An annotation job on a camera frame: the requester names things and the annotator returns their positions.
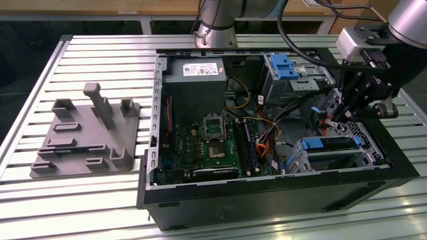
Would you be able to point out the green motherboard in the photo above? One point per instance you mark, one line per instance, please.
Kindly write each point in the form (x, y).
(187, 150)

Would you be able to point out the black RAM slot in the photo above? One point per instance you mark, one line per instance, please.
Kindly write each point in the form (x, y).
(242, 150)

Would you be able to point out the metal drive cage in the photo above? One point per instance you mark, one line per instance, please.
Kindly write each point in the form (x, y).
(287, 87)

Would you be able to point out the grey power supply unit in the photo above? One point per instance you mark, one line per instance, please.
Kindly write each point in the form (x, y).
(196, 87)

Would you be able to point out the wooden bench with white frame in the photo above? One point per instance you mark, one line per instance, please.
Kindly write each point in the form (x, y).
(100, 6)

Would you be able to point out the blue plastic drive latch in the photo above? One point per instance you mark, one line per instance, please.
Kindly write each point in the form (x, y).
(283, 67)

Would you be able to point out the RAM stick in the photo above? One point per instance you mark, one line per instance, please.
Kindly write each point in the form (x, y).
(251, 150)

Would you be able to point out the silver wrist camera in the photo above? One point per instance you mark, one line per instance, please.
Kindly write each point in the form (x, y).
(349, 42)

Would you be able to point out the black table corner cap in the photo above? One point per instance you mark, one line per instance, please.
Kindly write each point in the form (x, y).
(66, 37)

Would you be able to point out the black open PC case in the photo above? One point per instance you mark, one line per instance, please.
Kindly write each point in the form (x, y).
(254, 200)

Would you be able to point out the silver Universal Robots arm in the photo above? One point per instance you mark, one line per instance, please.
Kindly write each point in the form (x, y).
(216, 25)

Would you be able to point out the metal disk bay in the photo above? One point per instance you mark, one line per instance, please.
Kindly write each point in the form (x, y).
(334, 157)

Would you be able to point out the hard disk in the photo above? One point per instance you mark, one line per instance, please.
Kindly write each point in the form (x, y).
(334, 143)

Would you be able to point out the black graphics card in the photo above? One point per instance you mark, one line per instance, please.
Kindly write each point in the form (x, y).
(215, 173)

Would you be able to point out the grey plastic parts rack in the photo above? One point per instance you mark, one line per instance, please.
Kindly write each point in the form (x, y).
(87, 140)

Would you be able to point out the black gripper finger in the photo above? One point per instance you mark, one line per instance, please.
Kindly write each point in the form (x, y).
(383, 110)
(351, 100)

